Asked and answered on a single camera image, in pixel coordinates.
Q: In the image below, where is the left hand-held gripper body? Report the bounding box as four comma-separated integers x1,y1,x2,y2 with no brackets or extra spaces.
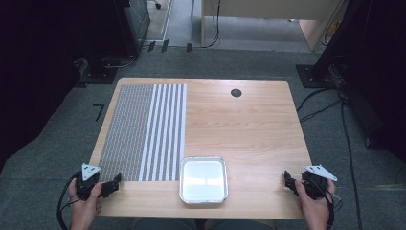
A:
76,162,103,201

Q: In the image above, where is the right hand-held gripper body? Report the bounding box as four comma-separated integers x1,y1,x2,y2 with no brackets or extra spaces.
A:
301,164,339,201

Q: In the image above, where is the person's left hand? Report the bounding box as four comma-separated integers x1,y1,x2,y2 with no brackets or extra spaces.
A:
67,177,102,230

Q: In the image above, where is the person's right hand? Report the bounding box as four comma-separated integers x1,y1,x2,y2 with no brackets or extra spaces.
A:
294,178,337,230

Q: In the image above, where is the grey woven white-striped placemat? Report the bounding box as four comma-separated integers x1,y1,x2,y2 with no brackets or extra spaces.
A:
98,83,188,182

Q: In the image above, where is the square metal tray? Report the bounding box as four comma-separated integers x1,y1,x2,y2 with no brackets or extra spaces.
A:
178,155,229,205

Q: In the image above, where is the black metal stand base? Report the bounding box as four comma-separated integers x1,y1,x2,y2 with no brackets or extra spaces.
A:
295,63,347,89

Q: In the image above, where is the black stand with base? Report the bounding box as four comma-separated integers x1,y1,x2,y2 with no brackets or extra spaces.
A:
76,0,151,85

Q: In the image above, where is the beige wooden desk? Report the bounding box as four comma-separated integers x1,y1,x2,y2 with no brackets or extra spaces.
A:
200,0,350,53

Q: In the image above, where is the right hand-held gripper cable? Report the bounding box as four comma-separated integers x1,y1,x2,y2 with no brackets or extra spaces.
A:
325,186,343,230

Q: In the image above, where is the hand-held gripper cable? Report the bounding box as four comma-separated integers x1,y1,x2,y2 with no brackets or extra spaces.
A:
56,173,81,230
325,186,343,230

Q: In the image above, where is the left hand-held gripper cable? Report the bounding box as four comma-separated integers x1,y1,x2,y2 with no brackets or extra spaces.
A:
56,173,81,230

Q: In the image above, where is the long black floor cable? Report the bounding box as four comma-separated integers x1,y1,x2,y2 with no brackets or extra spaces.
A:
340,95,364,230

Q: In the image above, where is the black hanging cable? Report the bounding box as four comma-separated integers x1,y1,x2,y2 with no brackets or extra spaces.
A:
200,0,222,50

